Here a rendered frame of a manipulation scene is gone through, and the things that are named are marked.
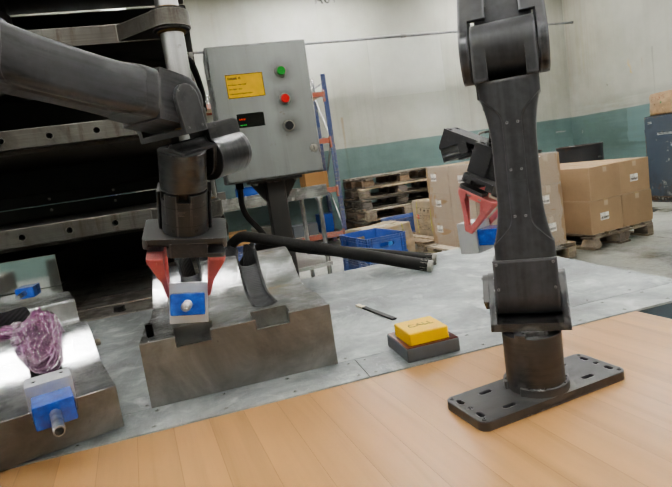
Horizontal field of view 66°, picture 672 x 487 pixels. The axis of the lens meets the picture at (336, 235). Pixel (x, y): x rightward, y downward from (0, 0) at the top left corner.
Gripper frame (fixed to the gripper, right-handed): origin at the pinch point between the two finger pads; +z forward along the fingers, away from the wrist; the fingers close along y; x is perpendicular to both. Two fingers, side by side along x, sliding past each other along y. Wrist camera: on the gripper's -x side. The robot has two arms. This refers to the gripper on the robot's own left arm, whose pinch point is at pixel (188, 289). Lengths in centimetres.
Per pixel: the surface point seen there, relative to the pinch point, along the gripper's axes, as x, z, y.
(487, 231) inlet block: -7.3, -3.9, -48.1
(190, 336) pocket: 0.0, 7.8, 0.1
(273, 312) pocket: -1.1, 5.4, -11.8
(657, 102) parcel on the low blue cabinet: -493, 57, -559
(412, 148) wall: -667, 170, -311
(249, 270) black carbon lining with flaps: -23.6, 10.8, -10.2
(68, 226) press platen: -75, 24, 33
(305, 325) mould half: 3.5, 4.9, -15.8
